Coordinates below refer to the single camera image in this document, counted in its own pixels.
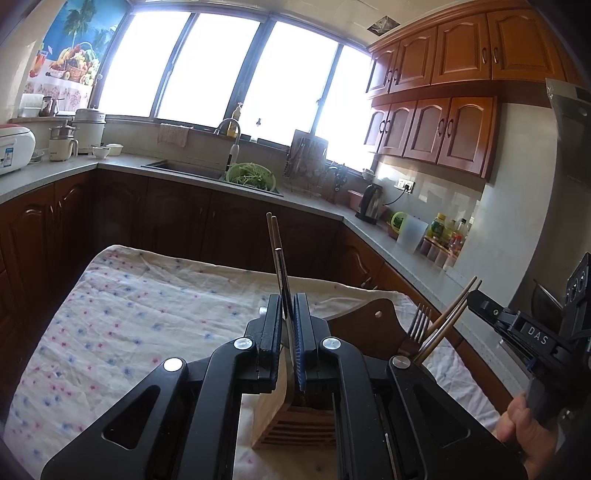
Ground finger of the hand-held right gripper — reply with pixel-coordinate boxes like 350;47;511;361
466;291;504;330

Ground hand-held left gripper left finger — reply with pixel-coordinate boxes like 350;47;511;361
41;295;282;480

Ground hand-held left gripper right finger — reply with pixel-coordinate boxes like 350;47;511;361
295;295;527;480

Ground wooden utensil holder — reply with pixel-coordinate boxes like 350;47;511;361
252;298;465;452

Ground large metal fork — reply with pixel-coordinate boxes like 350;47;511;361
405;302;435;347

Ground person's right hand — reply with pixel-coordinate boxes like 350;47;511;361
492;392;559;480

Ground steel bowl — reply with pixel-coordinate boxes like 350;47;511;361
531;281;568;319

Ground row of spice jars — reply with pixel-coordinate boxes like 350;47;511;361
422;237;460;271

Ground group of sauce bottles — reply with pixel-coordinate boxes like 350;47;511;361
429;212;472;252

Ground white plastic jug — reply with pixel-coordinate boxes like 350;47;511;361
396;216;429;254

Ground steel electric kettle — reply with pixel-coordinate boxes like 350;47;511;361
355;183;385;225

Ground floral white tablecloth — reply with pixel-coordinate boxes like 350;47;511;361
2;244;504;480

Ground green colander with vegetables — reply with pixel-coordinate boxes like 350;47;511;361
225;161;278;192

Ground metal dish rack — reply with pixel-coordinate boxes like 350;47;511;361
283;152;349;204

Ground dark wooden base cabinets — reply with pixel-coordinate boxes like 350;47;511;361
0;168;513;416

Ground steel range hood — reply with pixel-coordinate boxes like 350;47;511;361
545;78;591;259

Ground steel kitchen sink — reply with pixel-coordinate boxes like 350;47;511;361
141;159;284;197

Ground knife rack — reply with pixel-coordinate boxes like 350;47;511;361
288;129;329;178

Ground curved kitchen faucet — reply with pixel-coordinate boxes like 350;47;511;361
213;117;243;169

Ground yellow soap bottle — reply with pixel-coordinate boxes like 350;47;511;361
226;102;244;139

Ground hanging dish cloth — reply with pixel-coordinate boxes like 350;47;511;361
158;124;192;148

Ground grey kitchen countertop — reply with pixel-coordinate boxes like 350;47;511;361
0;152;509;315

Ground wooden upper cabinets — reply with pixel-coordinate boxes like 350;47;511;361
365;9;568;181

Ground white steamer pot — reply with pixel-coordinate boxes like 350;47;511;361
71;108;108;155

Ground kitchen window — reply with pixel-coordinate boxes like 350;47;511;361
95;7;375;160

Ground white blender jug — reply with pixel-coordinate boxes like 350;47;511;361
48;119;79;162

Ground square ceiling vent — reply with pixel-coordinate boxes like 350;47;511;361
367;16;400;35

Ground white rice cooker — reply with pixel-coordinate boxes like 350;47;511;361
0;124;37;176

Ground fruit and palm wall poster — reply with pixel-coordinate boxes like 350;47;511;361
25;0;130;112

